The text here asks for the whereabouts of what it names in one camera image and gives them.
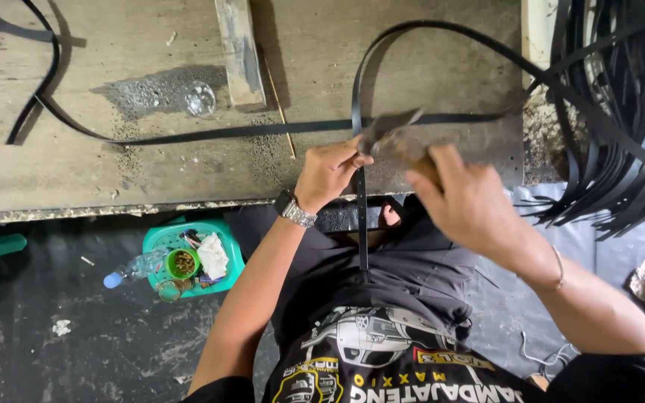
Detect black strap with holes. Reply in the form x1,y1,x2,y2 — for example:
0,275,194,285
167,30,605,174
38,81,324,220
350,19,645,273

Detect silver wristwatch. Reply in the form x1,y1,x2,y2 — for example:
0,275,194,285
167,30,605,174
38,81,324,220
274,189,319,229

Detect crumpled white tissue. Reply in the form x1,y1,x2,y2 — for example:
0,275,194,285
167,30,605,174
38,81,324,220
196,232,230,280

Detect black printed t-shirt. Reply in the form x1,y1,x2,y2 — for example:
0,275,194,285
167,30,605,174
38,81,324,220
183,305,645,403

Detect person's left hand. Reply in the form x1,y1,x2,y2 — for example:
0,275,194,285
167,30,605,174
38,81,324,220
295,135,375,216

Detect person's right hand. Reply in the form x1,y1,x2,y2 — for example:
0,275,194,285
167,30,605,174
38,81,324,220
403,144,551,276

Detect dark grey trousers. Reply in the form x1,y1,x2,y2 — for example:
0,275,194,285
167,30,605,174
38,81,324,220
224,195,479,342

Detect short black strap piece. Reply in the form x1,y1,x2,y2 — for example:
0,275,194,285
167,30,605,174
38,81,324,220
0,6,56,43

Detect wooden handled cutting tool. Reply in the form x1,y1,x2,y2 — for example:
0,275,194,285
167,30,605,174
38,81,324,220
358,107,442,187

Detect small glass cup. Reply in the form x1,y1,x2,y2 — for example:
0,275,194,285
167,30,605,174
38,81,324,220
156,278,192,303

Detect clear plastic water bottle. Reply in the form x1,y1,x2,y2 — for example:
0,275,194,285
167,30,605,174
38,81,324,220
103,248,170,290

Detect white wooden post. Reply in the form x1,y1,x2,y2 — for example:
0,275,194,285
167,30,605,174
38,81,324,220
521,0,560,87

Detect thin metal bracelet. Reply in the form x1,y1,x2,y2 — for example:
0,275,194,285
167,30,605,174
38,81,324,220
549,244,567,292

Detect green plastic cup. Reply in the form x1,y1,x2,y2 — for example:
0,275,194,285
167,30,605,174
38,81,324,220
165,248,202,281

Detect grey plastic floor sheet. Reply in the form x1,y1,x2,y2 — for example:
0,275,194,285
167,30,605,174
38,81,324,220
465,184,645,381

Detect thin wooden stick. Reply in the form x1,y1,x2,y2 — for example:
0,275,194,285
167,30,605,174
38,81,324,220
261,53,297,160

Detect bundle of black straps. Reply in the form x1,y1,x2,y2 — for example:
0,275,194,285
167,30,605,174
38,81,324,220
515,0,645,243

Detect white cable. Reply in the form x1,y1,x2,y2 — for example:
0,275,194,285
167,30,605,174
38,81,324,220
518,330,581,382

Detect wooden plank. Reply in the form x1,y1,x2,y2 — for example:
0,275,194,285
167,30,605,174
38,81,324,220
214,0,268,111

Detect clear drinking glass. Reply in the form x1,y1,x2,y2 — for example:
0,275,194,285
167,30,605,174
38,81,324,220
182,81,217,118

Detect long black strap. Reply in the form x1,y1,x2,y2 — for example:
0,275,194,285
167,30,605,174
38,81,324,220
6,0,525,148

